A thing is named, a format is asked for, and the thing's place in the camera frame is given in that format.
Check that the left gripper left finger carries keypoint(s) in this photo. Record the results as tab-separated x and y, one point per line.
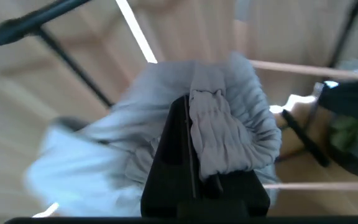
172	174

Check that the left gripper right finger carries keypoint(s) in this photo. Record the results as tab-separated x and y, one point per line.
241	189

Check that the pale grey shorts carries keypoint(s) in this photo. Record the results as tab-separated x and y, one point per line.
228	130

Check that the green long-sleeved shirt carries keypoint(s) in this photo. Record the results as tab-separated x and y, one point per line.
348	132

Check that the white laundry basket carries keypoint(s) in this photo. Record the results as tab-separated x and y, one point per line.
350	99

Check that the black clothes rack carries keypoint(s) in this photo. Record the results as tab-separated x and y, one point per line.
11	29

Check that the beige curtain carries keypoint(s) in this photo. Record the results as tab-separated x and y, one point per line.
197	25

